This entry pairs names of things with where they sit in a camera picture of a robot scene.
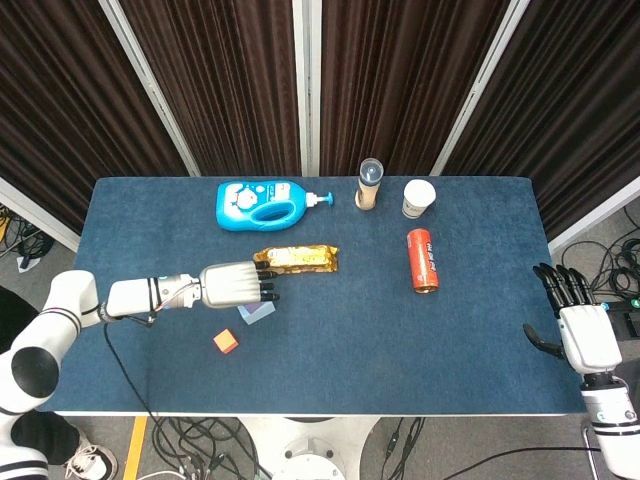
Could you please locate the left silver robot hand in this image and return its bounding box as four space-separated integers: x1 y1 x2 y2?
198 260 281 310

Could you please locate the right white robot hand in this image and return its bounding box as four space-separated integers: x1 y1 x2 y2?
522 263 624 374

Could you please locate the small orange and yellow cube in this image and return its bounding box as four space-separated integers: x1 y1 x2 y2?
212 327 239 355

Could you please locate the large white cube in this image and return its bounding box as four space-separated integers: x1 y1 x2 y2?
237 301 277 326

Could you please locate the black box with green light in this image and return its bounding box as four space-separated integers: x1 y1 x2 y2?
604 298 640 339

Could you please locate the blue detergent pump bottle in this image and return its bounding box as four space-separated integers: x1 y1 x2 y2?
215 180 335 233

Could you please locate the gold cracker packet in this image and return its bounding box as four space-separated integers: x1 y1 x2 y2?
252 244 342 275

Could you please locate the blue table cloth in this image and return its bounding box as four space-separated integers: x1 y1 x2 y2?
38 175 591 416

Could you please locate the seasoning bottle with blue cap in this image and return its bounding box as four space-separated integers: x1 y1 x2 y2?
354 157 385 211

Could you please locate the orange drink can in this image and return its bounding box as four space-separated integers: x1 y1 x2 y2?
406 228 441 294

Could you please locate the white paper cup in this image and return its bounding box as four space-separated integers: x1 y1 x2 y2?
401 179 437 220

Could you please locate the dark brown curtain panel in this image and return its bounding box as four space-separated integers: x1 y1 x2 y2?
442 0 640 241
118 0 302 177
319 0 512 177
0 0 190 236

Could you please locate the white sneaker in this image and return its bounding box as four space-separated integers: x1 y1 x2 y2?
64 433 120 480

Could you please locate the black floor cable bundle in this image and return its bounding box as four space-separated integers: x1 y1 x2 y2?
0 204 56 271
559 207 640 301
149 414 274 480

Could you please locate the white partition base rail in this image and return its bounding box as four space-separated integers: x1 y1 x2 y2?
0 177 81 253
547 177 640 255

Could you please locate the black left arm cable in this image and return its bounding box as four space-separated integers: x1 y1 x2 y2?
102 310 161 419

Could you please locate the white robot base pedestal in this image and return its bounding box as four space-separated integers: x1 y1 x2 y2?
234 414 381 480

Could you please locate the white partition post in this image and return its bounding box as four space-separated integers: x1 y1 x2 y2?
98 0 201 177
430 0 531 176
292 0 322 177

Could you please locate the black cable with inline switch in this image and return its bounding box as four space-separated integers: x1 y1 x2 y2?
382 417 426 464

